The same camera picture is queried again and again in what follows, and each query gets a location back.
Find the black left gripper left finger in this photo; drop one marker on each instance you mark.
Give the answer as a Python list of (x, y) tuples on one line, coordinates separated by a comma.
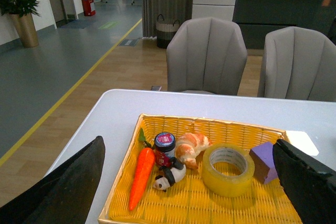
[(63, 196)]

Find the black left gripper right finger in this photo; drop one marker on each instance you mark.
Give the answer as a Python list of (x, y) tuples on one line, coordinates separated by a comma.
[(308, 183)]

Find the clear yellow tape roll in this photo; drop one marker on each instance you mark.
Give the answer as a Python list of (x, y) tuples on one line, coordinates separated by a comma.
[(227, 170)]

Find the yellow woven basket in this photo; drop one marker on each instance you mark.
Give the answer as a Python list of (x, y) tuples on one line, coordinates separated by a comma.
[(189, 201)]

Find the striped laundry basket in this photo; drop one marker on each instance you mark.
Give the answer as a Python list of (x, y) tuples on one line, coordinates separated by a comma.
[(165, 30)]

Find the white paper card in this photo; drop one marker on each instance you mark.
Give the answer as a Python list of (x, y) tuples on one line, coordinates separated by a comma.
[(302, 141)]

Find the purple foam block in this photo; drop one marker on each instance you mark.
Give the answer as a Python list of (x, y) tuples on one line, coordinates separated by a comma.
[(262, 156)]

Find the orange toy carrot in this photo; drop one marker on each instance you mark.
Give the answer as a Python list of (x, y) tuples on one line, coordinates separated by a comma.
[(144, 166)]

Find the panda figurine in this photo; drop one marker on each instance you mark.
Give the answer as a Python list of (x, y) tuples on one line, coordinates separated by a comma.
[(171, 175)]

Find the dark jar with pink lid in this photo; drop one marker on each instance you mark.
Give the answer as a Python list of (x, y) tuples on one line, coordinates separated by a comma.
[(164, 144)]

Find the right grey chair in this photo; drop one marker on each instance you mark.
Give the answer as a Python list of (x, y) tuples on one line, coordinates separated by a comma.
[(299, 64)]

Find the grey chair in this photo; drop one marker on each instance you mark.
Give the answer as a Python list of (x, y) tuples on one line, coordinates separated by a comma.
[(299, 64), (206, 55)]

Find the toy croissant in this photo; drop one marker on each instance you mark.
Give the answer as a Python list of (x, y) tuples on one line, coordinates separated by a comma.
[(189, 146)]

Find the left grey chair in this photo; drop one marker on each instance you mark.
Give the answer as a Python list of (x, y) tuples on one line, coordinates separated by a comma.
[(206, 55)]

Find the dark counter cabinet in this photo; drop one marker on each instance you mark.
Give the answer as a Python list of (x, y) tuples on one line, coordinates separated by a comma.
[(257, 18)]

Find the potted plant in gold pot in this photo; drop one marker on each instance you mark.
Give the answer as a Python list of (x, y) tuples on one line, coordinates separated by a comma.
[(21, 12)]

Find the red bin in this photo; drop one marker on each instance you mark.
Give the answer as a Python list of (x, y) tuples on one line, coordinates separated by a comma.
[(88, 7)]

